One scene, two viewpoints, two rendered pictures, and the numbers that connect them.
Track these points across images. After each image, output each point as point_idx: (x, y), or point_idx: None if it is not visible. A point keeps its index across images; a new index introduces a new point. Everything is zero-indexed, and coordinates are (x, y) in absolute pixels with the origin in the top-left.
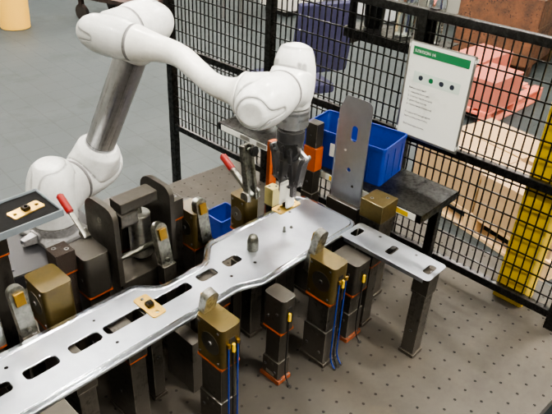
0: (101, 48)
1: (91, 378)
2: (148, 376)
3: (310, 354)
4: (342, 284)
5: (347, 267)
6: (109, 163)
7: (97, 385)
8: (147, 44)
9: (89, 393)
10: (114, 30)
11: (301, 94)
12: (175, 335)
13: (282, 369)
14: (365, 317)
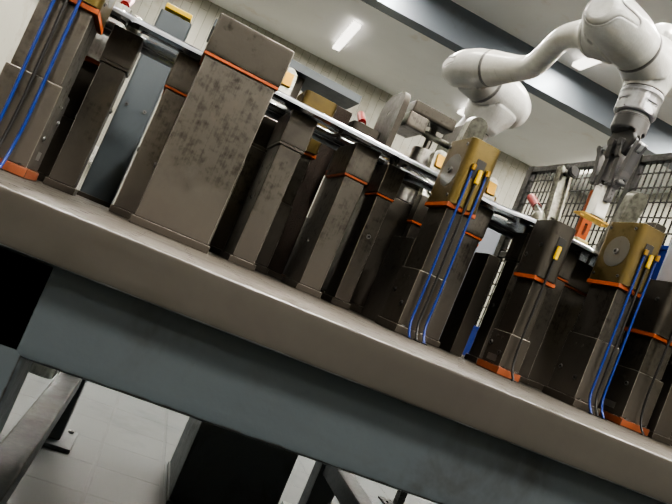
0: (460, 65)
1: (310, 108)
2: (340, 270)
3: (559, 389)
4: (649, 260)
5: (659, 288)
6: None
7: (303, 153)
8: (505, 56)
9: (289, 155)
10: (480, 49)
11: (660, 47)
12: (398, 242)
13: (513, 354)
14: (663, 429)
